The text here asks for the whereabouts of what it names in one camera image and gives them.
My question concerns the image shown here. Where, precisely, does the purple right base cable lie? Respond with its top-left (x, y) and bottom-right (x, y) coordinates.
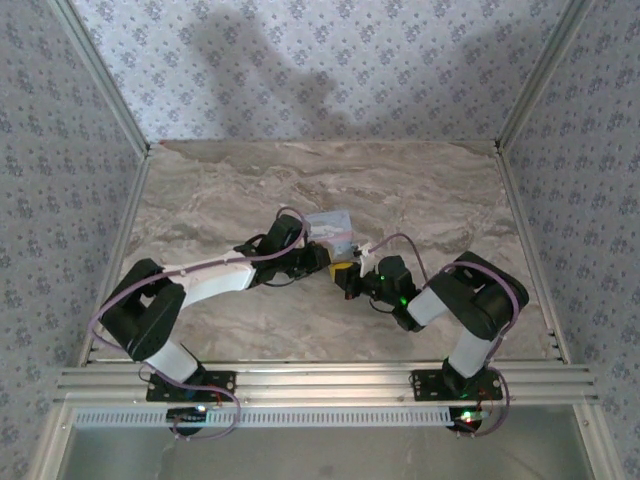
top-left (452, 372), bottom-right (512, 441)

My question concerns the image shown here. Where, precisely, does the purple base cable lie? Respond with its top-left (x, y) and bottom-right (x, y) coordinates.
top-left (452, 372), bottom-right (512, 441)
top-left (138, 363), bottom-right (243, 444)

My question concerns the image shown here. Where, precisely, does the clear plastic bag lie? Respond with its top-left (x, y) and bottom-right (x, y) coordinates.
top-left (305, 210), bottom-right (355, 247)

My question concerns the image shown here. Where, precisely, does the aluminium frame corner post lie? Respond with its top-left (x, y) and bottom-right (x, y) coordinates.
top-left (53, 0), bottom-right (155, 157)
top-left (493, 0), bottom-right (597, 154)

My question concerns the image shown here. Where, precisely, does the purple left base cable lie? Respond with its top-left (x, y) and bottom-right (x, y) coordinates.
top-left (138, 363), bottom-right (243, 444)

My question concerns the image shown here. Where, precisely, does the aluminium table side rail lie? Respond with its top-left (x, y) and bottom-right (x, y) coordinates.
top-left (495, 148), bottom-right (572, 365)
top-left (77, 149), bottom-right (154, 369)

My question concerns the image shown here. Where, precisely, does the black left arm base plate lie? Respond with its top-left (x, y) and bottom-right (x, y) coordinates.
top-left (145, 368), bottom-right (239, 402)

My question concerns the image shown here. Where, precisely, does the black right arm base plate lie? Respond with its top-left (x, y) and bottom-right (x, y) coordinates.
top-left (409, 367), bottom-right (504, 402)

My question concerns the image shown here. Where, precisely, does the slotted grey cable duct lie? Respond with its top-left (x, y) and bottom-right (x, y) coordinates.
top-left (63, 404), bottom-right (584, 432)

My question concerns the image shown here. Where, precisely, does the aluminium mounting rail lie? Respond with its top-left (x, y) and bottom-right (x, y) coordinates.
top-left (55, 363), bottom-right (600, 407)

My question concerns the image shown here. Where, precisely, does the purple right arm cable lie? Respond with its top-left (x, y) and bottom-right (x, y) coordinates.
top-left (372, 232), bottom-right (521, 369)

